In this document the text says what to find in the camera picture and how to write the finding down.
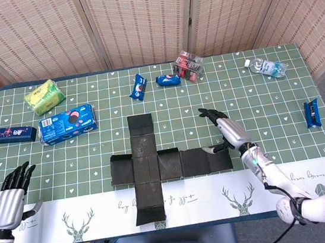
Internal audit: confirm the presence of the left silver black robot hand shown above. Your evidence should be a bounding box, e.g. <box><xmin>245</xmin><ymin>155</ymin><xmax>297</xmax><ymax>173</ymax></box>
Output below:
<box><xmin>0</xmin><ymin>159</ymin><xmax>47</xmax><ymax>232</ymax></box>

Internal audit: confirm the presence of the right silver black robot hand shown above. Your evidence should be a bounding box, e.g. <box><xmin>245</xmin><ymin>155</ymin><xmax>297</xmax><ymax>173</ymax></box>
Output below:
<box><xmin>195</xmin><ymin>102</ymin><xmax>254</xmax><ymax>156</ymax></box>

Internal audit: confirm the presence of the black paper box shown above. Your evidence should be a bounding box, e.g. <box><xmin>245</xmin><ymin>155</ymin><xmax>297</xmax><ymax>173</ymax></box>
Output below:
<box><xmin>103</xmin><ymin>103</ymin><xmax>241</xmax><ymax>229</ymax></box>

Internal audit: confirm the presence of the clear box with red items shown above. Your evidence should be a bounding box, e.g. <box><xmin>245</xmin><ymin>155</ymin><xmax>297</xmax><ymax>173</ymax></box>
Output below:
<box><xmin>170</xmin><ymin>48</ymin><xmax>207</xmax><ymax>86</ymax></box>

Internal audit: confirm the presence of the blue Oreo cookie box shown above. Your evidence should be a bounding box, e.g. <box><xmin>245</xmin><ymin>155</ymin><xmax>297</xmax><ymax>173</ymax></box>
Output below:
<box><xmin>35</xmin><ymin>102</ymin><xmax>100</xmax><ymax>148</ymax></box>

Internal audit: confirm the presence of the green checked tablecloth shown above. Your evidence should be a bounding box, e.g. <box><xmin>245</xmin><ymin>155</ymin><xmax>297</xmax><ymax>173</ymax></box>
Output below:
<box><xmin>0</xmin><ymin>39</ymin><xmax>325</xmax><ymax>243</ymax></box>

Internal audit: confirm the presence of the clear plastic water bottle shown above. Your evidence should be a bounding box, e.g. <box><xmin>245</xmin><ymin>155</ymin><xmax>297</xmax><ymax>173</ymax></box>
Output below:
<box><xmin>243</xmin><ymin>53</ymin><xmax>290</xmax><ymax>83</ymax></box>

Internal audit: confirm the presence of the dark blue small carton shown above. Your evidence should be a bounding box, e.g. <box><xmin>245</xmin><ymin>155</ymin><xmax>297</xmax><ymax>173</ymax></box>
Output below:
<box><xmin>0</xmin><ymin>122</ymin><xmax>39</xmax><ymax>147</ymax></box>

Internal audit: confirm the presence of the blue black snack packet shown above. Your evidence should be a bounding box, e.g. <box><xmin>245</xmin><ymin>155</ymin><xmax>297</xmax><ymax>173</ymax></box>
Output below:
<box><xmin>302</xmin><ymin>97</ymin><xmax>323</xmax><ymax>130</ymax></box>

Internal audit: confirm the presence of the rounded blue Oreo packet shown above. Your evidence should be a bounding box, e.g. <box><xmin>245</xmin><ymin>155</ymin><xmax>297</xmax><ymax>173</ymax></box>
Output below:
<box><xmin>155</xmin><ymin>72</ymin><xmax>182</xmax><ymax>89</ymax></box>

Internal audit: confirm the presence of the long blue Oreo packet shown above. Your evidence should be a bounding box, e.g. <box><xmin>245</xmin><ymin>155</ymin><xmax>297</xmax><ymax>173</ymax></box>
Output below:
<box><xmin>127</xmin><ymin>72</ymin><xmax>151</xmax><ymax>103</ymax></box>

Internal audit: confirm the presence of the woven folding screen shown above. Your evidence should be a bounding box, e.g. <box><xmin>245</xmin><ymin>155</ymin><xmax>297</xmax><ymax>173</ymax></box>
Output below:
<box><xmin>0</xmin><ymin>0</ymin><xmax>325</xmax><ymax>122</ymax></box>

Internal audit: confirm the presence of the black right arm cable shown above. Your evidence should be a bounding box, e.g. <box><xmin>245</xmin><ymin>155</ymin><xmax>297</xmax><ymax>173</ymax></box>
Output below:
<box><xmin>249</xmin><ymin>169</ymin><xmax>310</xmax><ymax>243</ymax></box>

